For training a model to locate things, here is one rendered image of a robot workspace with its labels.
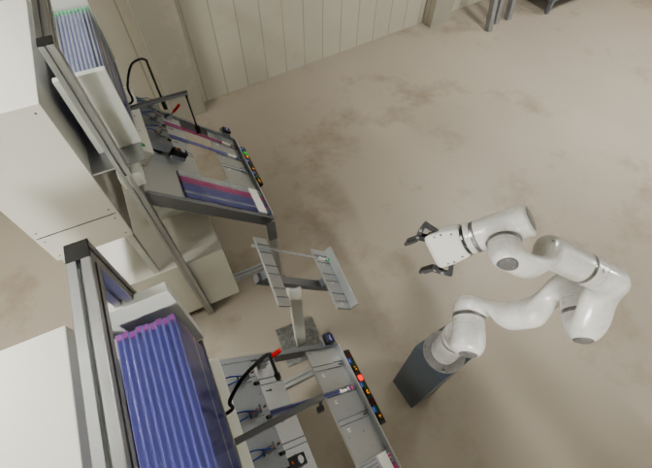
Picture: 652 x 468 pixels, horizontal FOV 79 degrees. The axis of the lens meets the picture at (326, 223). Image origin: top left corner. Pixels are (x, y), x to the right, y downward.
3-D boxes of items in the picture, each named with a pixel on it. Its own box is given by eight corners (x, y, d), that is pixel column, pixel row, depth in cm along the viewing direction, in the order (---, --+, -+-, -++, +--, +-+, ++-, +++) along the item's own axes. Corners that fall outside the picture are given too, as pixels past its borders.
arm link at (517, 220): (487, 259, 101) (484, 232, 107) (542, 244, 93) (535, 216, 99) (472, 241, 96) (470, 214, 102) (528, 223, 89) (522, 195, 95)
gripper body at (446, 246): (480, 250, 107) (442, 260, 113) (465, 217, 106) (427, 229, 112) (476, 261, 101) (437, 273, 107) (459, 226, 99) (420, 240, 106)
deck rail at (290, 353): (327, 348, 181) (336, 341, 178) (329, 351, 180) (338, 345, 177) (185, 373, 127) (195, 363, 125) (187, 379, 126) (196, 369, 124)
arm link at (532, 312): (444, 332, 147) (446, 293, 156) (465, 344, 152) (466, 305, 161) (588, 308, 110) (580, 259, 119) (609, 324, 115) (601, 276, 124)
